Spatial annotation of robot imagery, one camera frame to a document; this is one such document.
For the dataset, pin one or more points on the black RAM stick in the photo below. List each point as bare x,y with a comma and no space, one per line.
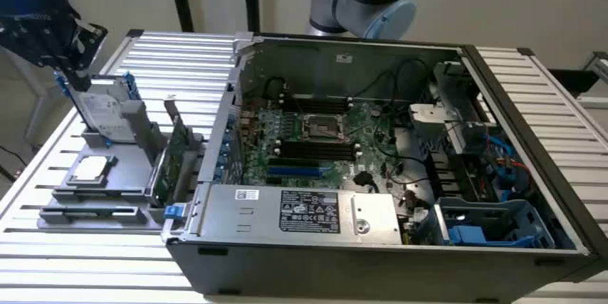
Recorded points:
100,194
90,212

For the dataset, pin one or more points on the black RAM slot bank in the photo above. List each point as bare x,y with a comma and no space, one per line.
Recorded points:
316,150
316,104

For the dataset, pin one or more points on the hard disk with blue rails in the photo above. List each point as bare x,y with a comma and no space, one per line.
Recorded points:
102,111

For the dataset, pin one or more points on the CPU socket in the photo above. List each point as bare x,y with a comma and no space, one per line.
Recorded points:
322,126

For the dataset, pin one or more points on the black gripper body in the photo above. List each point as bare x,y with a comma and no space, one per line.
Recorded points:
34,38

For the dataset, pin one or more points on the blue plastic disk bay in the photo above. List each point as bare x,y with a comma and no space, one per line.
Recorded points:
523,218

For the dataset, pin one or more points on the open black PC case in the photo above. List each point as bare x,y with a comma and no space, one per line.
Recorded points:
380,240

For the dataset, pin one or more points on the blue expansion slot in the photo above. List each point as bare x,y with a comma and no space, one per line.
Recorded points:
294,171

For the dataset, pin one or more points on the aluminium profile frame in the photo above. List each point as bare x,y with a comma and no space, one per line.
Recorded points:
596,76

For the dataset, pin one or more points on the green motherboard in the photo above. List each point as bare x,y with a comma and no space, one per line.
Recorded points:
366,147

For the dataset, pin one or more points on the grey metal drive cage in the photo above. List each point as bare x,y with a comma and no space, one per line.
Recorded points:
444,111

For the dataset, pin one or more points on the blue case latch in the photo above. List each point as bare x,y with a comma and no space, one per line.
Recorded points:
172,211

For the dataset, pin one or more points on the grey parts rack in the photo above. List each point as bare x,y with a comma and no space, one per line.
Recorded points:
114,161

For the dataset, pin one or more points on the silver CPU chip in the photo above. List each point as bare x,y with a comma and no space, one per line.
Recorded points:
92,168

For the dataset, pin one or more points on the green graphics card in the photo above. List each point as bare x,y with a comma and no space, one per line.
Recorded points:
174,165

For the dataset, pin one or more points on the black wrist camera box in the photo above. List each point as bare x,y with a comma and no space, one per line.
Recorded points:
91,40

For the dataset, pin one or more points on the silver power supply unit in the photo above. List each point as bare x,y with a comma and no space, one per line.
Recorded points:
266,208

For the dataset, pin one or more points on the black expansion slot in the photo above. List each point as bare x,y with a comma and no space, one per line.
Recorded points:
292,181

